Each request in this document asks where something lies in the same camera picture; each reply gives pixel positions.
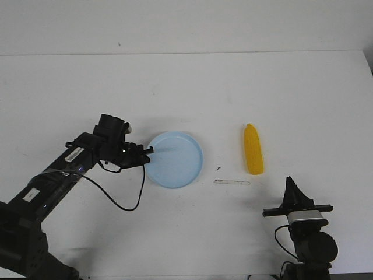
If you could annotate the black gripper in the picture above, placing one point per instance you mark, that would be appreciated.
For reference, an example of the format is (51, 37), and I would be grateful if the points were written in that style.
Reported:
(301, 202)
(124, 155)

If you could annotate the light blue round plate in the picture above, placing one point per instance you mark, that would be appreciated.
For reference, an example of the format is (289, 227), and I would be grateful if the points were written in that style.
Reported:
(177, 160)

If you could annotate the yellow toy corn cob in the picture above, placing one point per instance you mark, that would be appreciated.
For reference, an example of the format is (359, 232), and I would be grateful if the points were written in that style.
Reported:
(252, 149)

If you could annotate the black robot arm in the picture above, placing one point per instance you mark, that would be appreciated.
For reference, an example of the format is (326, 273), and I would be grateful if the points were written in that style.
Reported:
(314, 249)
(24, 246)

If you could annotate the clear tape strip horizontal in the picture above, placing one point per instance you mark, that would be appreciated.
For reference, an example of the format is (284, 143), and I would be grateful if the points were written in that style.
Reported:
(232, 182)

